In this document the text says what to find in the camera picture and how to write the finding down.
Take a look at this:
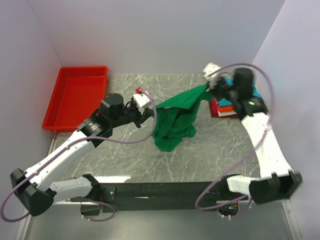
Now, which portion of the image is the green t shirt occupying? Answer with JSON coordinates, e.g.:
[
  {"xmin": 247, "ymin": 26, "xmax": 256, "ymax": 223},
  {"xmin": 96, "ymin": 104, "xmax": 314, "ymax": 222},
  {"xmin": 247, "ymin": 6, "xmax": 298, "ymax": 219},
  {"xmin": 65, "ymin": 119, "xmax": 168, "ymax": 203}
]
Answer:
[{"xmin": 152, "ymin": 85, "xmax": 213, "ymax": 152}]

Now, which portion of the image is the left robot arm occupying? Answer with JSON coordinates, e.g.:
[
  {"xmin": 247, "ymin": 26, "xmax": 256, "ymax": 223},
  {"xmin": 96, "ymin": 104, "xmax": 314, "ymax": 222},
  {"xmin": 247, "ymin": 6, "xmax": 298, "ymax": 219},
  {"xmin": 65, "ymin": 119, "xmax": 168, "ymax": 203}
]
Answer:
[{"xmin": 10, "ymin": 90, "xmax": 157, "ymax": 217}]

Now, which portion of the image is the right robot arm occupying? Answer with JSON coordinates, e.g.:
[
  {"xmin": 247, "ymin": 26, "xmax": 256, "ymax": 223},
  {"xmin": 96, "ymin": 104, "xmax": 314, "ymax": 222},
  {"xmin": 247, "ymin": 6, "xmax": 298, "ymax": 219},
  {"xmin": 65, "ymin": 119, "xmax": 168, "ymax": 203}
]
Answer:
[{"xmin": 205, "ymin": 67, "xmax": 303, "ymax": 204}]

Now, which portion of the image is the teal folded shirt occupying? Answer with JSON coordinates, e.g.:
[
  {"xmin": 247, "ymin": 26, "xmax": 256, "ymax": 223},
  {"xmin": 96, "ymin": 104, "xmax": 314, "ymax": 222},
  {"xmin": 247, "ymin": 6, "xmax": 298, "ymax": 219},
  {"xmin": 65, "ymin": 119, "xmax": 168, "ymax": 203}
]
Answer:
[{"xmin": 217, "ymin": 77, "xmax": 262, "ymax": 107}]

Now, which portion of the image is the orange folded shirt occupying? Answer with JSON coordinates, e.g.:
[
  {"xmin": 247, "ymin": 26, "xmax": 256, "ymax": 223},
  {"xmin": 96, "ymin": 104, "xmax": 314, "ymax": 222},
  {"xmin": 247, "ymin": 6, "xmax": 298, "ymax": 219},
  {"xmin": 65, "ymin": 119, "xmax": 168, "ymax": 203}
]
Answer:
[{"xmin": 217, "ymin": 105, "xmax": 234, "ymax": 113}]

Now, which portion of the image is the magenta folded shirt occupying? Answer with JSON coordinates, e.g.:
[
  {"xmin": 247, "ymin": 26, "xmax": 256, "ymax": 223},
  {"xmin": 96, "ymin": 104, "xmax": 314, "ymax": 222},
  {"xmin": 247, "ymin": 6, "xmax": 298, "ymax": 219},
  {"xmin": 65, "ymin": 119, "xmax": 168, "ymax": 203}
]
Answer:
[{"xmin": 212, "ymin": 98, "xmax": 219, "ymax": 114}]

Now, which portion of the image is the dark red folded shirt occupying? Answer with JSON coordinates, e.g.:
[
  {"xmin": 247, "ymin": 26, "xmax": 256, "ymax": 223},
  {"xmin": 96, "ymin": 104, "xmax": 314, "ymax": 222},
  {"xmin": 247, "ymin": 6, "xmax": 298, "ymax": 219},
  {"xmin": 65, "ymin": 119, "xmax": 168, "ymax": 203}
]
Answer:
[{"xmin": 208, "ymin": 101, "xmax": 238, "ymax": 118}]

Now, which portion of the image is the red plastic bin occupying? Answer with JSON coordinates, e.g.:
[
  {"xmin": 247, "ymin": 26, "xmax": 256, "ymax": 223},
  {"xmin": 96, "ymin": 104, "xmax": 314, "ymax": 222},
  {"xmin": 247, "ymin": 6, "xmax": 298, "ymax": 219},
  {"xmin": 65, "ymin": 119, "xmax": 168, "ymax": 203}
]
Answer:
[{"xmin": 42, "ymin": 66, "xmax": 108, "ymax": 133}]

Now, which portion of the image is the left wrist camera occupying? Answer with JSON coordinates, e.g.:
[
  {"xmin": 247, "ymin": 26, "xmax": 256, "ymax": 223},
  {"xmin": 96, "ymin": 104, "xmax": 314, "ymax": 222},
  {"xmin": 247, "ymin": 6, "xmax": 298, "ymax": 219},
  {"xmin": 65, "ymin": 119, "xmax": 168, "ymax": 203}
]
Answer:
[{"xmin": 132, "ymin": 86, "xmax": 153, "ymax": 113}]

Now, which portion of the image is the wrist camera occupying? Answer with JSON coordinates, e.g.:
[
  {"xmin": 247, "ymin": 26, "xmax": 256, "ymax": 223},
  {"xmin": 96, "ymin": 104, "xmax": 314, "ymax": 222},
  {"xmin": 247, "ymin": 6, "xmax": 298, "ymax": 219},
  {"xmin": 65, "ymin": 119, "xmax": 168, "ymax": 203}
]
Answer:
[
  {"xmin": 132, "ymin": 86, "xmax": 153, "ymax": 113},
  {"xmin": 202, "ymin": 62, "xmax": 221, "ymax": 88}
]

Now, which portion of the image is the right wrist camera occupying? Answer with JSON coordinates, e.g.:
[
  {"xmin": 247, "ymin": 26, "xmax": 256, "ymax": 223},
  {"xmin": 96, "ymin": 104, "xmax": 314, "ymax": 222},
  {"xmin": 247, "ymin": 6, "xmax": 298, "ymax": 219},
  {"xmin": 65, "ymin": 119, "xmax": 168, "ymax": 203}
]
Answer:
[{"xmin": 202, "ymin": 62, "xmax": 221, "ymax": 88}]

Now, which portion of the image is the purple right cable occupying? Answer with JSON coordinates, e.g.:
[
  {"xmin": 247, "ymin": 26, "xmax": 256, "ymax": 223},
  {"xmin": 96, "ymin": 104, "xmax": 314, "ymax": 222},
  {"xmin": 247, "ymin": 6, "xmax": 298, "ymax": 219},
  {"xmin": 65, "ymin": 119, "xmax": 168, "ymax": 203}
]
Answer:
[{"xmin": 194, "ymin": 62, "xmax": 277, "ymax": 219}]

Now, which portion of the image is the purple cable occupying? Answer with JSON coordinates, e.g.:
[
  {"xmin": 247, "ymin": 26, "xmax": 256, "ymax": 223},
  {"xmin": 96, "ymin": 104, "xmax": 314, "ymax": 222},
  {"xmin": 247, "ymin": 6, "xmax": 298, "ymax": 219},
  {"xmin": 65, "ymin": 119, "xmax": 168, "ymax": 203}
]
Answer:
[
  {"xmin": 194, "ymin": 62, "xmax": 277, "ymax": 219},
  {"xmin": 0, "ymin": 87, "xmax": 158, "ymax": 223}
]

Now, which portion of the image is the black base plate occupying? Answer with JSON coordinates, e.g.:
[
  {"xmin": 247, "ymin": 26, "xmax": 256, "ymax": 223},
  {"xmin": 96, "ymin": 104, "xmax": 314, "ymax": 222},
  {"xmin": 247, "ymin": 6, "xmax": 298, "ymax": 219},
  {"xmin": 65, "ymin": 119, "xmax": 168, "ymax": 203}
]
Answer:
[{"xmin": 69, "ymin": 181, "xmax": 245, "ymax": 217}]

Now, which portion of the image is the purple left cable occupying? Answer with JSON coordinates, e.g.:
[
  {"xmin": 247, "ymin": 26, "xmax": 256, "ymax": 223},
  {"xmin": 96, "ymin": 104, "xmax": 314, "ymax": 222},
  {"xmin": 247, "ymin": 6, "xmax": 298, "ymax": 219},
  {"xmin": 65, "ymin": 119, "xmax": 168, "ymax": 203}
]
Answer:
[{"xmin": 0, "ymin": 87, "xmax": 158, "ymax": 223}]

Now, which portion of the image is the aluminium rail frame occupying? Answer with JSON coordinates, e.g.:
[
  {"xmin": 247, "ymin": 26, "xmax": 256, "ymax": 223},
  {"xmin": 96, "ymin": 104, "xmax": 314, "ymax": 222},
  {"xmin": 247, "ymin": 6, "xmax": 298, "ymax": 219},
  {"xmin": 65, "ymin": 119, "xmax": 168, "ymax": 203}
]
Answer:
[{"xmin": 16, "ymin": 134, "xmax": 302, "ymax": 240}]

